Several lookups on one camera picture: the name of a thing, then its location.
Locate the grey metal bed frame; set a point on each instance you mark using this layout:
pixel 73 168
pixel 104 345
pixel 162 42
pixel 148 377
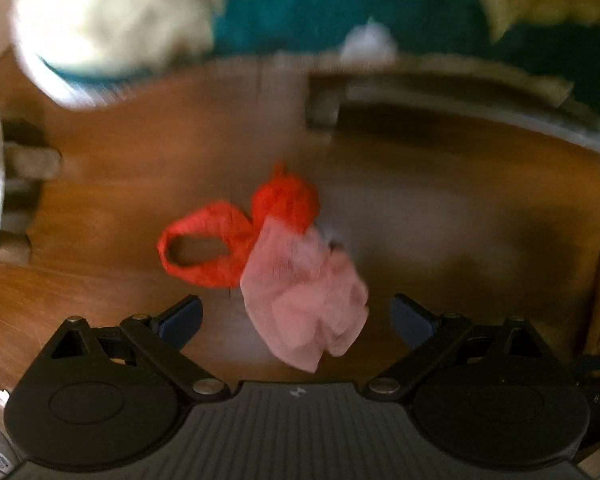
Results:
pixel 430 105

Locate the pink and orange sock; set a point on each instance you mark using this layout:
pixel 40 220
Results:
pixel 290 270

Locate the teal and white blanket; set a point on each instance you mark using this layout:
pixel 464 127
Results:
pixel 300 10

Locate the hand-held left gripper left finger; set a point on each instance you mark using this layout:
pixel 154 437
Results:
pixel 182 320

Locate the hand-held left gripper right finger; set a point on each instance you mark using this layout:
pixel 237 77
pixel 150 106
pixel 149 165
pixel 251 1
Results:
pixel 410 320

